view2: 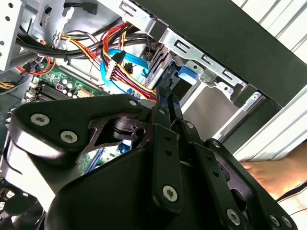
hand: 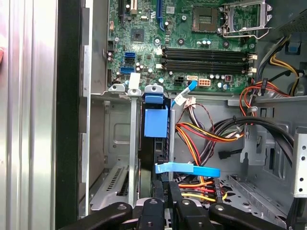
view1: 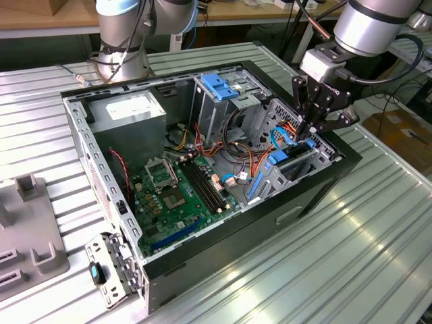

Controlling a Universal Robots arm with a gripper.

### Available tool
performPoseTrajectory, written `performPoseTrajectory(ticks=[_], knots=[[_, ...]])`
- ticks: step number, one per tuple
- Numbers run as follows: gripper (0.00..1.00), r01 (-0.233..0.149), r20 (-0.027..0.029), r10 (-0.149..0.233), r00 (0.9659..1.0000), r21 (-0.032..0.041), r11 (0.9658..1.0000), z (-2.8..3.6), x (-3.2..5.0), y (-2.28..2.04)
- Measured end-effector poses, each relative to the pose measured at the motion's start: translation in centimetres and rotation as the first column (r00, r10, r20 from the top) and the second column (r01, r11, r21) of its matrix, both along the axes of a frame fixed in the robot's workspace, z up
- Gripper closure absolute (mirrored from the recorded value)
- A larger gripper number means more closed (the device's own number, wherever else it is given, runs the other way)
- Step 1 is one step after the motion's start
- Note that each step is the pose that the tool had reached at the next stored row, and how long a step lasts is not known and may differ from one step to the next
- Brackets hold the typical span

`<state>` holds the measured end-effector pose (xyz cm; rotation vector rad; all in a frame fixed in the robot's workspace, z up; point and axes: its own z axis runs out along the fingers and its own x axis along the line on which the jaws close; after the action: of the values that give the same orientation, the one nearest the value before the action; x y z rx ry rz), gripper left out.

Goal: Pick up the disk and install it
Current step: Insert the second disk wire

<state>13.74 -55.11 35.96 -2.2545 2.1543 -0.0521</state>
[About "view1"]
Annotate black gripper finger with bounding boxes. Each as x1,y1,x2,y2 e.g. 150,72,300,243
308,106,359,134
292,76,320,138

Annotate orange red power wire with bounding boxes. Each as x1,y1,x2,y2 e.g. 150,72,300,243
258,119,310,163

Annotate blue SATA data wire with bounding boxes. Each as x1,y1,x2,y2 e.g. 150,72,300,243
221,126,300,186

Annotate hard disk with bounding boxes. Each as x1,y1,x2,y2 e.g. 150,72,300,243
248,140,320,202

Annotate metal disk bay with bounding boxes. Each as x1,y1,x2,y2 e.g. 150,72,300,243
244,97,342,207

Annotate cardboard box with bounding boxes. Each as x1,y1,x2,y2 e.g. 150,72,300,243
362,109,432,159

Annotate black stand legs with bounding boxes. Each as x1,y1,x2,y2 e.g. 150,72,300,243
281,0,311,65

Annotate grey metal drive cage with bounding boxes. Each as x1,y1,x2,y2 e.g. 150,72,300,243
188,69,271,144

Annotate small white box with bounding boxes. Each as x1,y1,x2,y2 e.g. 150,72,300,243
273,0,319,11

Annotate metal slat side table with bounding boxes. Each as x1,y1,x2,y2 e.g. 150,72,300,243
387,30,432,74

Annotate wooden desk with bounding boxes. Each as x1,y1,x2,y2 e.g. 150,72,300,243
0,0,348,40

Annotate black RAM slot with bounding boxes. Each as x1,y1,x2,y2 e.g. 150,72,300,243
182,160,221,212
190,157,227,207
186,159,224,209
178,161,219,214

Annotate metal socket cover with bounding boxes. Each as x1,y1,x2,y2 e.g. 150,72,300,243
144,157,180,190

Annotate open black PC case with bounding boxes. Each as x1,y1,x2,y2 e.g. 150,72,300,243
59,59,364,315

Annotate CPU socket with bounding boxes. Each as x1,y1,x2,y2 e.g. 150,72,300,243
159,187,188,212

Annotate grey power supply unit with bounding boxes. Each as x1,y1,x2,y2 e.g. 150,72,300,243
86,89,169,173

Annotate green motherboard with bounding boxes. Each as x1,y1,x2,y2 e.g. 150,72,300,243
130,153,244,259

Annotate blue expansion slot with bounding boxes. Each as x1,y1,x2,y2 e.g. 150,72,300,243
150,217,203,252

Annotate blue black latch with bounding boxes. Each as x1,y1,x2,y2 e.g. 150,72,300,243
88,262,105,285

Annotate grey parts rack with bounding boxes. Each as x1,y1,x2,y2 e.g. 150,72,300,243
0,173,72,301

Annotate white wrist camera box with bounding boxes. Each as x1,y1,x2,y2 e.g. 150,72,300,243
299,47,348,82

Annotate black cable bundle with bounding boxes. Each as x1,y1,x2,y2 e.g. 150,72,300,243
221,107,252,163

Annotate red orange wire bundle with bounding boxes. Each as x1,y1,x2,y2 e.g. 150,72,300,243
194,123,271,178

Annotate yellow wire bundle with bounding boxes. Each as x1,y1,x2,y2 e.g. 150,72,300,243
173,130,190,151

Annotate locking lever wire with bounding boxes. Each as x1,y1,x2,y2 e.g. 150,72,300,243
163,151,180,186

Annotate red black twisted wire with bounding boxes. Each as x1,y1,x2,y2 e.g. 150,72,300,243
108,147,132,203

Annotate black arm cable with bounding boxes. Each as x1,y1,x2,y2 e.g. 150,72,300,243
55,0,159,85

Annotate hinged metal card bracket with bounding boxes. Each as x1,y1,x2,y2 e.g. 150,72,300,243
84,231,146,311

